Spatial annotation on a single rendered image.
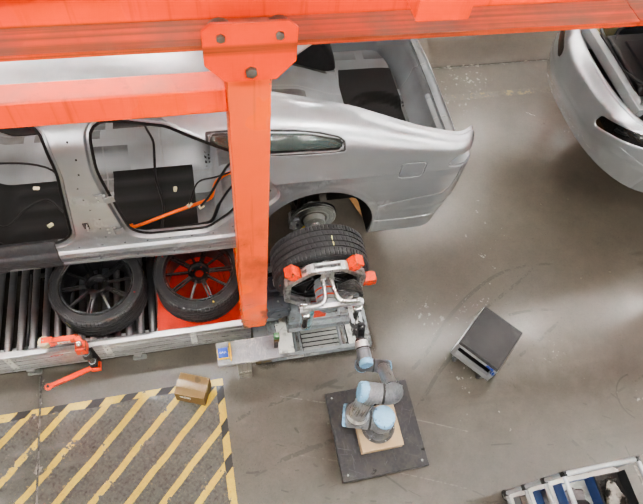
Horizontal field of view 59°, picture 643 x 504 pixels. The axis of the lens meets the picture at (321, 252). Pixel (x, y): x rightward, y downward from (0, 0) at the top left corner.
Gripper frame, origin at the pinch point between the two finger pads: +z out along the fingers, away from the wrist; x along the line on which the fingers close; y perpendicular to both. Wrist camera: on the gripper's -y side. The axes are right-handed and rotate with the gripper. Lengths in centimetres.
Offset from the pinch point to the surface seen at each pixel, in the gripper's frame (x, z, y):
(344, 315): 7, 26, 67
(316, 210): -13, 74, -13
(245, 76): -67, 5, -205
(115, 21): -105, 19, -218
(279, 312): -45, 27, 46
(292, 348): -37, 8, 75
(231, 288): -78, 45, 32
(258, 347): -64, -1, 38
